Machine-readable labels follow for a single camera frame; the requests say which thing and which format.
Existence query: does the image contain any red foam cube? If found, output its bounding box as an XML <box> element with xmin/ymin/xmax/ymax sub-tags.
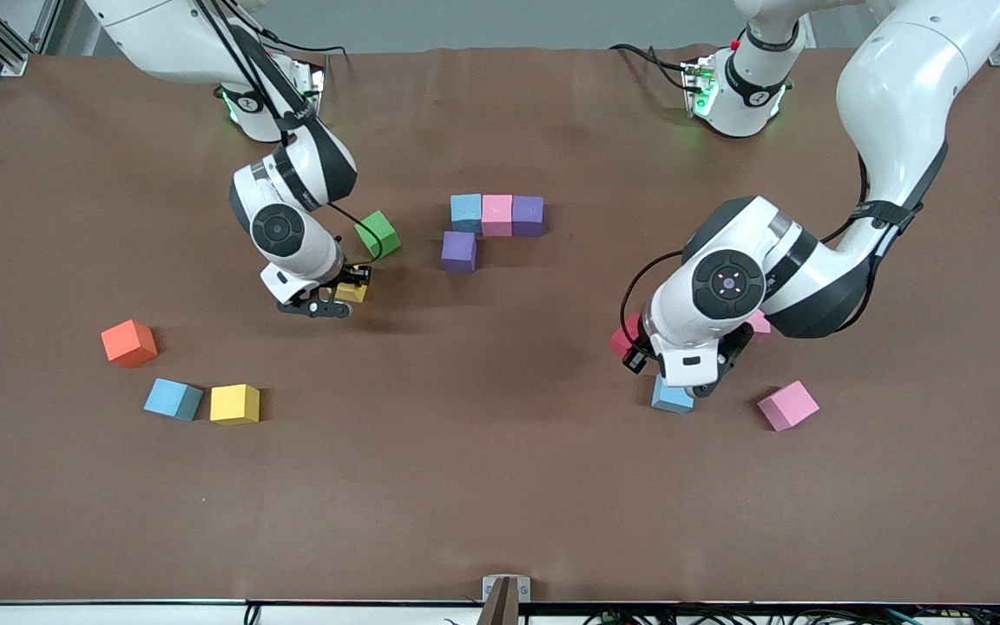
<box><xmin>609</xmin><ymin>311</ymin><xmax>647</xmax><ymax>359</ymax></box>

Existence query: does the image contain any purple foam cube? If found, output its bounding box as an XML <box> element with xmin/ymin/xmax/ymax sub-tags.
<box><xmin>441</xmin><ymin>230</ymin><xmax>478</xmax><ymax>275</ymax></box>
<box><xmin>512</xmin><ymin>195</ymin><xmax>545</xmax><ymax>239</ymax></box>

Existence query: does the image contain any blue foam cube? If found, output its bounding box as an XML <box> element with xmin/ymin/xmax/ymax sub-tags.
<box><xmin>651</xmin><ymin>375</ymin><xmax>697</xmax><ymax>415</ymax></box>
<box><xmin>143</xmin><ymin>378</ymin><xmax>204</xmax><ymax>422</ymax></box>
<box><xmin>451</xmin><ymin>194</ymin><xmax>484</xmax><ymax>237</ymax></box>

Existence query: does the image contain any green foam cube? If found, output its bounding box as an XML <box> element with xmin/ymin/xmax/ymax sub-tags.
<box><xmin>354</xmin><ymin>210</ymin><xmax>402</xmax><ymax>260</ymax></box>

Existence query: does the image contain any orange foam cube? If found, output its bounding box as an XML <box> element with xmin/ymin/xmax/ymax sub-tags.
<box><xmin>101</xmin><ymin>319</ymin><xmax>159</xmax><ymax>369</ymax></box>

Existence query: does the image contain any brown table mat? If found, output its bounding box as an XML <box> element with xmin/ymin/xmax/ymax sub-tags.
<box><xmin>0</xmin><ymin>45</ymin><xmax>1000</xmax><ymax>605</ymax></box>

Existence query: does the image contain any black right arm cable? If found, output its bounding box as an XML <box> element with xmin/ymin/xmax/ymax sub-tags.
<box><xmin>196</xmin><ymin>0</ymin><xmax>384</xmax><ymax>266</ymax></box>

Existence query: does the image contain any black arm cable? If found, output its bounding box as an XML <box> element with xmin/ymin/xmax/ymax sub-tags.
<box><xmin>196</xmin><ymin>0</ymin><xmax>384</xmax><ymax>266</ymax></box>
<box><xmin>620</xmin><ymin>161</ymin><xmax>926</xmax><ymax>348</ymax></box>

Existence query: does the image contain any black right base cable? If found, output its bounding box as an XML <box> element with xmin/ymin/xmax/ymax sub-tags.
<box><xmin>253</xmin><ymin>26</ymin><xmax>349</xmax><ymax>66</ymax></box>

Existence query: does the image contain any black base cable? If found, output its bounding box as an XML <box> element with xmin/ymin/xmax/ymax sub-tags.
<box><xmin>253</xmin><ymin>26</ymin><xmax>349</xmax><ymax>66</ymax></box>
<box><xmin>609</xmin><ymin>42</ymin><xmax>696</xmax><ymax>95</ymax></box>

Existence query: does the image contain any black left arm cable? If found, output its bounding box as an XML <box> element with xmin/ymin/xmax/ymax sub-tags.
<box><xmin>620</xmin><ymin>161</ymin><xmax>926</xmax><ymax>348</ymax></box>

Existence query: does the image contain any grey metal bracket with post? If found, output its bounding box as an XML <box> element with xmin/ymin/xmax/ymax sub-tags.
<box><xmin>478</xmin><ymin>575</ymin><xmax>532</xmax><ymax>625</ymax></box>

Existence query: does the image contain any black left base cable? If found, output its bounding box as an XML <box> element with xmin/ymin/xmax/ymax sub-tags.
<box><xmin>609</xmin><ymin>42</ymin><xmax>696</xmax><ymax>95</ymax></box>

